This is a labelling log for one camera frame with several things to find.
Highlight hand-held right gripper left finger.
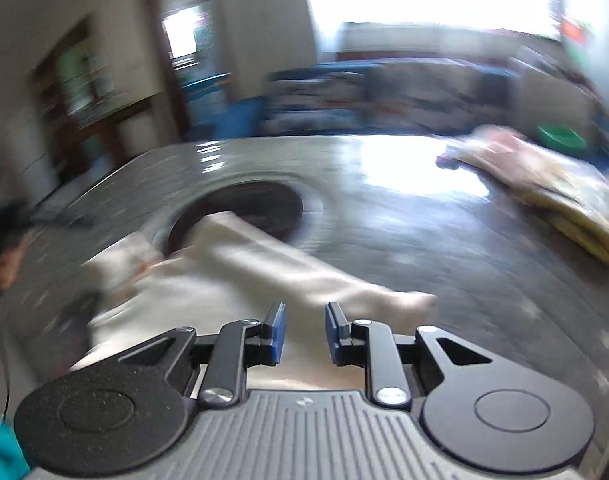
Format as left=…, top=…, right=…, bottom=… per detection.
left=117, top=301, right=286, bottom=408

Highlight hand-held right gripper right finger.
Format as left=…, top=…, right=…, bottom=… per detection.
left=325, top=301, right=495, bottom=407

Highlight cream garment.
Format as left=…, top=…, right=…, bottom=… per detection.
left=69, top=210, right=437, bottom=392

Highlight folded pink and yellow clothes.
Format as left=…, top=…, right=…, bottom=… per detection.
left=437, top=125, right=609, bottom=266

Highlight person's left hand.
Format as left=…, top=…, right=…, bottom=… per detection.
left=0, top=232, right=34, bottom=292

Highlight round dark washer opening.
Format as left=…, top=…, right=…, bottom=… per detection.
left=166, top=181, right=305, bottom=257

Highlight dark wooden cabinet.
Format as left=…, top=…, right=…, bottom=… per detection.
left=31, top=19, right=152, bottom=163

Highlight blue plastic tub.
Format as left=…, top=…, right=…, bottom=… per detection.
left=181, top=72, right=266, bottom=138

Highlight teal clothing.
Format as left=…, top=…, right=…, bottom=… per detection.
left=0, top=411, right=31, bottom=480

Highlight sofa with printed blue blanket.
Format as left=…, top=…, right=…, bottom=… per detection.
left=267, top=57, right=524, bottom=136

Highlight green plastic basin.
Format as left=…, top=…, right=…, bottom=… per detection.
left=537, top=122, right=588, bottom=151

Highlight thin black cable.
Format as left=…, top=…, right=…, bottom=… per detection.
left=0, top=305, right=11, bottom=426

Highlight wooden door frame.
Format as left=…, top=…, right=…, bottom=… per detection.
left=143, top=0, right=228, bottom=143

